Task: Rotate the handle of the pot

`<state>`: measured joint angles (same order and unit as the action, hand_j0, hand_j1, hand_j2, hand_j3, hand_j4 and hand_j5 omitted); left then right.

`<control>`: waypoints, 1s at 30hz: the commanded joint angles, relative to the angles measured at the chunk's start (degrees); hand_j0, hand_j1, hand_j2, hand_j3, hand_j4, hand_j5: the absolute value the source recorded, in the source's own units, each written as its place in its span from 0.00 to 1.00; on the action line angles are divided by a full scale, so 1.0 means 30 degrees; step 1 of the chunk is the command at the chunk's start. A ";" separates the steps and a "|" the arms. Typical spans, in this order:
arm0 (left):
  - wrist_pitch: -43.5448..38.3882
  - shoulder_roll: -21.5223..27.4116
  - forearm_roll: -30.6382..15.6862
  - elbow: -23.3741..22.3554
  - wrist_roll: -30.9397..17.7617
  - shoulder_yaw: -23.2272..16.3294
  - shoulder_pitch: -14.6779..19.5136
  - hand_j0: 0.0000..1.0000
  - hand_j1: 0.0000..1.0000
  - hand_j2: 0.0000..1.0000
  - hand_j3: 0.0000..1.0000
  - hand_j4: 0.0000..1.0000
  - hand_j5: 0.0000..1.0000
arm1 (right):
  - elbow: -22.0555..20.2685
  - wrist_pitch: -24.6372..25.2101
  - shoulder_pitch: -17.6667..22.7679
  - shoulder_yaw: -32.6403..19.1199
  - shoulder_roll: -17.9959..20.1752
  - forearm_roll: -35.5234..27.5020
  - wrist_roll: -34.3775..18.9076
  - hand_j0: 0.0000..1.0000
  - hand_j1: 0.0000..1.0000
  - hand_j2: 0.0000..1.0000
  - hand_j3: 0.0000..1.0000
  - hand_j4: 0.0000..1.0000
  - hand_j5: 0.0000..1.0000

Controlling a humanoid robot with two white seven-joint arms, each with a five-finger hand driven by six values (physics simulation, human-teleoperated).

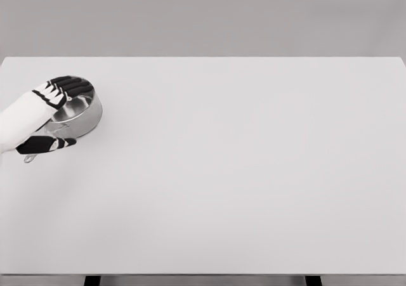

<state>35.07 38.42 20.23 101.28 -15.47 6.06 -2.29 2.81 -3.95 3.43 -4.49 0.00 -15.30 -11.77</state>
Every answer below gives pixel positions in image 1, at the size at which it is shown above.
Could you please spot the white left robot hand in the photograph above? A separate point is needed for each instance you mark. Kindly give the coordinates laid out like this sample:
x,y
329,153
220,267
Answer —
x,y
35,108

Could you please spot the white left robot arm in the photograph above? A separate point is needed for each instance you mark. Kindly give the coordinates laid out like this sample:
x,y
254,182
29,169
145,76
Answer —
x,y
5,130

